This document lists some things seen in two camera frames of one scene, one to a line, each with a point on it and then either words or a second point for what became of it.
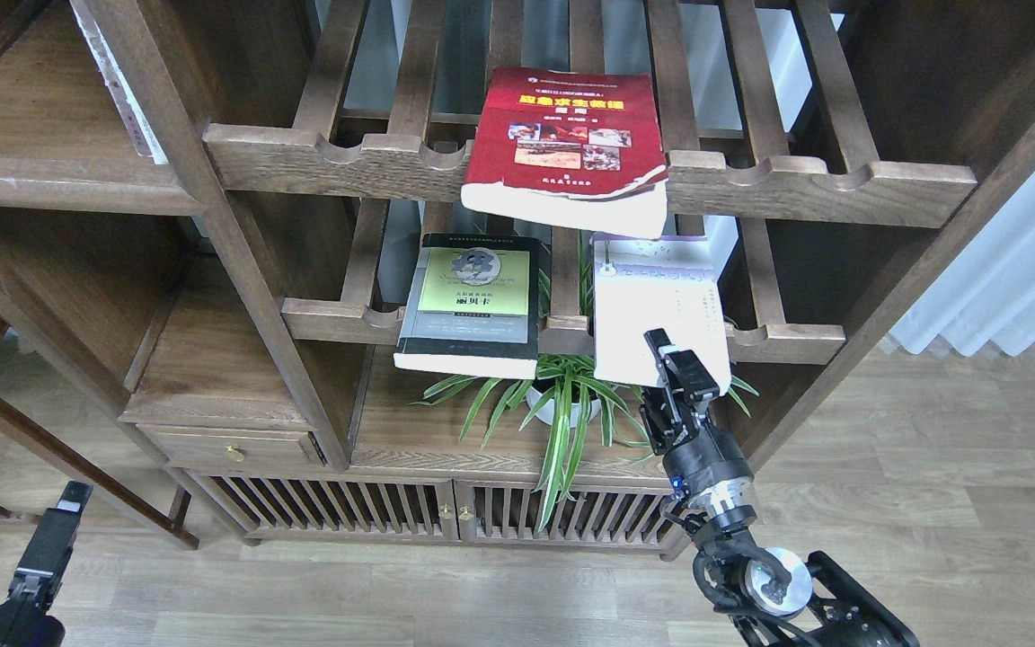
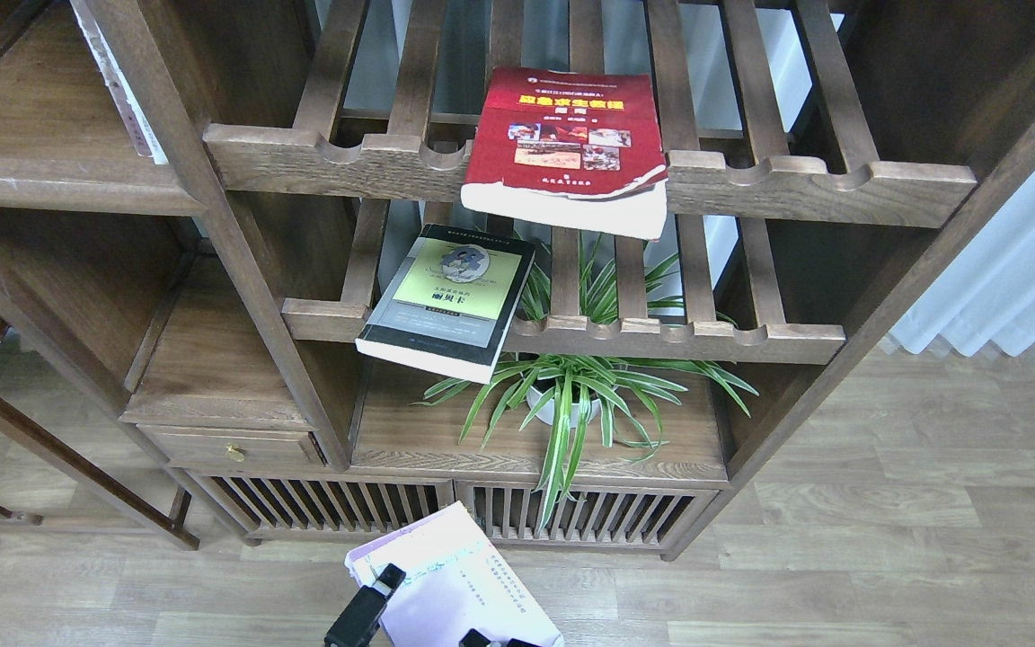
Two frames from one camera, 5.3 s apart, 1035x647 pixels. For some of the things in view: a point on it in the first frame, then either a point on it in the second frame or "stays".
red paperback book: (572, 150) stays
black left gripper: (22, 619) -> (358, 621)
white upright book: (144, 138) stays
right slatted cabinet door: (499, 511) stays
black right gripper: (703, 460) -> (474, 639)
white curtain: (1028, 279) stays
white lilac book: (668, 284) -> (456, 580)
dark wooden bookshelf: (376, 275) stays
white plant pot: (548, 414) stays
